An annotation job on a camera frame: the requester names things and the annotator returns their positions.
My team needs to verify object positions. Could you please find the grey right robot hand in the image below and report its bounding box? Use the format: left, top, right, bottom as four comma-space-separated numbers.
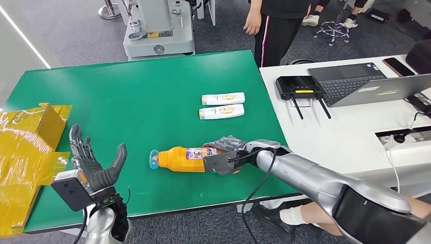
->
201, 135, 249, 176

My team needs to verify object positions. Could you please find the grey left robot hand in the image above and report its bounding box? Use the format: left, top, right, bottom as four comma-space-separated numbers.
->
69, 124, 128, 195

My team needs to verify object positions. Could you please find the orange bottle with clear cap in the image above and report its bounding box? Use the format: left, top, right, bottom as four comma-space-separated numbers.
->
148, 145, 241, 175

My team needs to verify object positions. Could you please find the white shampoo bottle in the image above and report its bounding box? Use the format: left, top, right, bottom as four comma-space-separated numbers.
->
201, 91, 246, 106
198, 103, 245, 120

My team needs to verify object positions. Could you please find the yellow taped cardboard box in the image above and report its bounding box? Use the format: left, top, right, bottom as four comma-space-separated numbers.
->
0, 103, 73, 238

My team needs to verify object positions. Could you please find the black controller with antennas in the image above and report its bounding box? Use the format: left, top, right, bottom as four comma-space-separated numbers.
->
275, 75, 332, 120

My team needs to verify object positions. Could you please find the seated person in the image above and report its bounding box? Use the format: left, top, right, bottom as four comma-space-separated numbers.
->
251, 197, 431, 244

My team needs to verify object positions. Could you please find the black round floor object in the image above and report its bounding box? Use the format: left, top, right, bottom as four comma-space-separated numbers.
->
286, 57, 319, 66

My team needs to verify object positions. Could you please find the standing person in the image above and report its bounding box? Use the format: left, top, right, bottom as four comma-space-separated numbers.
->
243, 0, 331, 68

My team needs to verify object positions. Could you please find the standing person's hand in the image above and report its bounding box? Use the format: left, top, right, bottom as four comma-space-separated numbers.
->
243, 7, 263, 36

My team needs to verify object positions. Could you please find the white machine base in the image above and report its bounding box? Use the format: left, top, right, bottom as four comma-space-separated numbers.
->
122, 0, 196, 62

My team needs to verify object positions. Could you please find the grey laptop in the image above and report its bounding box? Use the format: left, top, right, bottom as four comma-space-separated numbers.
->
307, 62, 431, 108

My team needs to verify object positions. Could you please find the distant person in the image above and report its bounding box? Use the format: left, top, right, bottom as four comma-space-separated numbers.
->
300, 0, 375, 29

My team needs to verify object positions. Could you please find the chrome chair base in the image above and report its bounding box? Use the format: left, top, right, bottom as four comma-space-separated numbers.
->
313, 20, 352, 47

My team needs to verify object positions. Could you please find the metal stanchion base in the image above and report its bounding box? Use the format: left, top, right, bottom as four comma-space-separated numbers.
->
98, 0, 122, 20

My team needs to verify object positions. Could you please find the black smartphone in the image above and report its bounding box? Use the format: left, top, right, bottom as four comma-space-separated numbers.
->
382, 57, 416, 77

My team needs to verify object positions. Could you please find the black flat desk device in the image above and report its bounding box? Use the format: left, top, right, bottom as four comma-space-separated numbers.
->
404, 92, 431, 114

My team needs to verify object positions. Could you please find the black floor device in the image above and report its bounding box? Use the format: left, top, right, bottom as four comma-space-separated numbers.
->
366, 7, 392, 24

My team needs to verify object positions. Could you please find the black chair back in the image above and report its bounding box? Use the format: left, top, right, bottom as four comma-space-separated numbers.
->
405, 39, 431, 75

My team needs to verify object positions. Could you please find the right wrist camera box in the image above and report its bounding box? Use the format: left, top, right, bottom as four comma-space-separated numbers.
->
202, 150, 242, 176

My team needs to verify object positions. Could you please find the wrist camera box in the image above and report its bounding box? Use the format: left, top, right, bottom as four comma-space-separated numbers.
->
50, 169, 94, 212
202, 150, 242, 176

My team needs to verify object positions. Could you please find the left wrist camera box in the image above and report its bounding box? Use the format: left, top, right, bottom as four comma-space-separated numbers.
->
50, 169, 94, 212

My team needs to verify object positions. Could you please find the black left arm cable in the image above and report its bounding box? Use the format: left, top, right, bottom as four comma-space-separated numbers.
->
72, 187, 132, 244

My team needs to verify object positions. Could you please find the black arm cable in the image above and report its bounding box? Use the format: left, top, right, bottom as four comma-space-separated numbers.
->
229, 148, 278, 244
72, 187, 132, 244

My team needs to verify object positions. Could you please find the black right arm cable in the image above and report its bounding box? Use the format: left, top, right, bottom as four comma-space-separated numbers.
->
229, 148, 278, 244

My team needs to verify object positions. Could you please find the white cable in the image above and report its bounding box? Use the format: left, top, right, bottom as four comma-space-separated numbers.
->
385, 134, 402, 195

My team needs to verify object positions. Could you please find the desk cable well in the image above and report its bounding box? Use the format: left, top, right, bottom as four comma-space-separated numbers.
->
375, 125, 431, 147

